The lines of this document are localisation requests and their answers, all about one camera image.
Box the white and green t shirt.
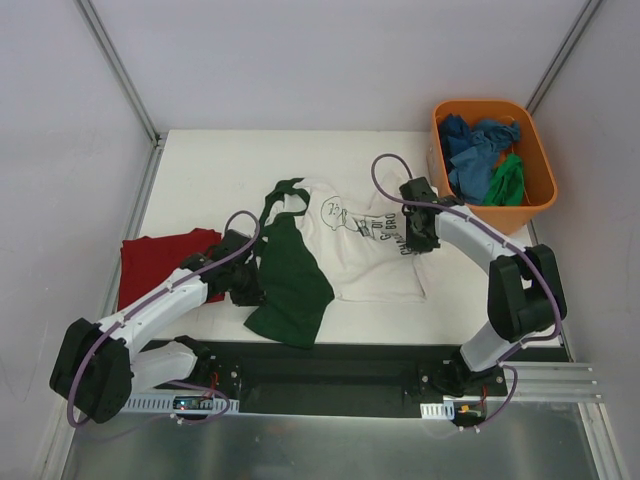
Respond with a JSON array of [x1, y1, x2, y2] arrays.
[[244, 178, 427, 349]]

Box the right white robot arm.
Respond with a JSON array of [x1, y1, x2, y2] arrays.
[[399, 177, 567, 397]]

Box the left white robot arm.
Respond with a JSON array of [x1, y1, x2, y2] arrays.
[[49, 230, 264, 428]]

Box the light blue t shirt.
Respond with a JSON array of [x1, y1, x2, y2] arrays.
[[444, 119, 521, 206]]

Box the bright green t shirt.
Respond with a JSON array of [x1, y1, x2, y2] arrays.
[[482, 153, 525, 207]]

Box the folded red t shirt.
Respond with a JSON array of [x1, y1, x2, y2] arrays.
[[117, 228, 222, 310]]

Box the dark blue t shirt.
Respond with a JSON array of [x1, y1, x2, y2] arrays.
[[438, 114, 471, 160]]

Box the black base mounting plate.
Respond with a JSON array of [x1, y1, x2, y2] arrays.
[[195, 341, 454, 418]]

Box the orange plastic bin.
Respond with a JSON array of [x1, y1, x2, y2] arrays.
[[428, 99, 557, 234]]

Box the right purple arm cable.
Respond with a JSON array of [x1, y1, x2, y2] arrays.
[[372, 154, 564, 436]]

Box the left white cable duct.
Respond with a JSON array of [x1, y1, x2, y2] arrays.
[[121, 394, 239, 416]]

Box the white cable duct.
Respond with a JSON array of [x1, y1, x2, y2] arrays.
[[420, 401, 455, 421], [121, 394, 239, 416]]

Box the right white cable duct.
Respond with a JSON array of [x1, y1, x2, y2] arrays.
[[420, 401, 455, 421]]

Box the right aluminium frame post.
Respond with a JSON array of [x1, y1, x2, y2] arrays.
[[525, 0, 606, 115]]

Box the aluminium frame post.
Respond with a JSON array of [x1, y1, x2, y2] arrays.
[[74, 0, 162, 147], [525, 0, 606, 115]]

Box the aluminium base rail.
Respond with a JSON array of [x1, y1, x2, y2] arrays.
[[508, 362, 604, 403]]

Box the left aluminium frame post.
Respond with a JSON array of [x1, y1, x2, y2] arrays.
[[74, 0, 162, 147]]

